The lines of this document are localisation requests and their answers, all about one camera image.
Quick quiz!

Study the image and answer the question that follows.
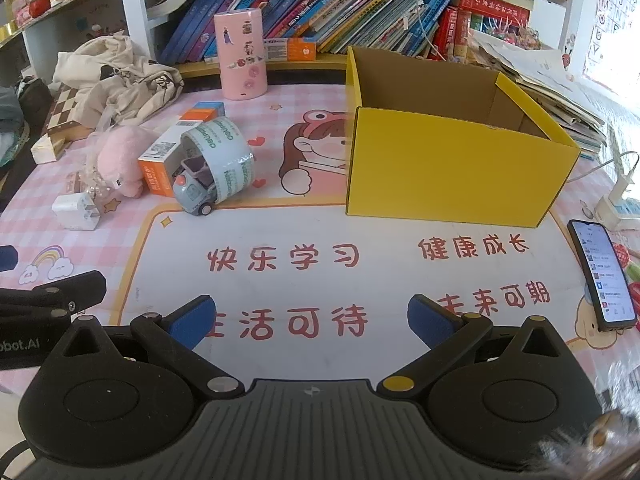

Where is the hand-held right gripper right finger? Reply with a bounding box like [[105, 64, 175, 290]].
[[376, 294, 583, 397]]

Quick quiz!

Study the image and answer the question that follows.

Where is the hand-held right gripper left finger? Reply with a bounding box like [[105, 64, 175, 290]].
[[47, 296, 246, 397]]

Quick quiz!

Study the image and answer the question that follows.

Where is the white charger plug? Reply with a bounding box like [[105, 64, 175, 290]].
[[52, 191, 102, 231]]

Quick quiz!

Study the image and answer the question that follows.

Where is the pearl bow hair accessory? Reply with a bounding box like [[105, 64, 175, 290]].
[[65, 169, 123, 211]]

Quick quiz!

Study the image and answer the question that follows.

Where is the grey-blue toy car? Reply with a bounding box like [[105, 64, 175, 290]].
[[172, 156, 219, 218]]

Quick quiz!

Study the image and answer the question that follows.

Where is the pink plush toy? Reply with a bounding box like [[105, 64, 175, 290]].
[[95, 125, 163, 198]]

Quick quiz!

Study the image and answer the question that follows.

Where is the yellow cardboard box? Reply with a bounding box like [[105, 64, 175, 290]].
[[345, 45, 582, 228]]

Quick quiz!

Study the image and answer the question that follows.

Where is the clear green-printed tape roll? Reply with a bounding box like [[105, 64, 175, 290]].
[[180, 116, 257, 206]]

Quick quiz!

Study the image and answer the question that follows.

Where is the orange and white carton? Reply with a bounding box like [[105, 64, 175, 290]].
[[138, 122, 202, 198]]

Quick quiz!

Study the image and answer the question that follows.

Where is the small blue orange box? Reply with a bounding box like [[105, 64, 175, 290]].
[[191, 101, 226, 120]]

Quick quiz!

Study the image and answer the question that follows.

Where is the small cream paper box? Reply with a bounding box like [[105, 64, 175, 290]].
[[31, 135, 66, 164]]

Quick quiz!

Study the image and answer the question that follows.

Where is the pink checked printed desk mat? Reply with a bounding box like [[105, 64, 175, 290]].
[[0, 77, 640, 480]]

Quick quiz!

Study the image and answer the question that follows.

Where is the wooden chessboard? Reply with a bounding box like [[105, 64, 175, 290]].
[[42, 82, 108, 158]]

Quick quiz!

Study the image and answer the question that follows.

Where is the dark bag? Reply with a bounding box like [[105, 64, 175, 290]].
[[17, 77, 53, 126]]

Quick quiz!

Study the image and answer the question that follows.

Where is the black smartphone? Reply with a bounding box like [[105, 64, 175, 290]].
[[567, 219, 640, 332]]

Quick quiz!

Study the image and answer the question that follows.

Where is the cream canvas tote bag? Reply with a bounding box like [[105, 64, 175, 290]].
[[52, 35, 185, 128]]

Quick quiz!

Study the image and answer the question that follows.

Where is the white power strip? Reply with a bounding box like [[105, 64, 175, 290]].
[[600, 174, 640, 232]]

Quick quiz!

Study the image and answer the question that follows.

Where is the pink stickered cylinder container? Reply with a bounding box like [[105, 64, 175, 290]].
[[214, 8, 268, 102]]

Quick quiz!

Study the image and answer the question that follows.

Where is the pile of papers and booklets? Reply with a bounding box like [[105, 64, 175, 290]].
[[462, 30, 608, 161]]

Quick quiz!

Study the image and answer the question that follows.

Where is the wooden desk bookshelf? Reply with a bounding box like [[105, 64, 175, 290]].
[[0, 0, 571, 81]]

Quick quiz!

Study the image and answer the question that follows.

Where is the orange and white toothpaste box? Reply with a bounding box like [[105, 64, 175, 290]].
[[264, 36, 317, 62]]

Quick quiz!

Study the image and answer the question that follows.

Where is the red thick dictionary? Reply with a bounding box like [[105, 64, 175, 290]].
[[459, 0, 531, 12]]

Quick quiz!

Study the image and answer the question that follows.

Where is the row of colourful books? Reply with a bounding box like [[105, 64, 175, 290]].
[[160, 0, 458, 63]]

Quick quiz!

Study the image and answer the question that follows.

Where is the alphabet wall poster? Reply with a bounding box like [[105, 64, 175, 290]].
[[582, 0, 640, 86]]

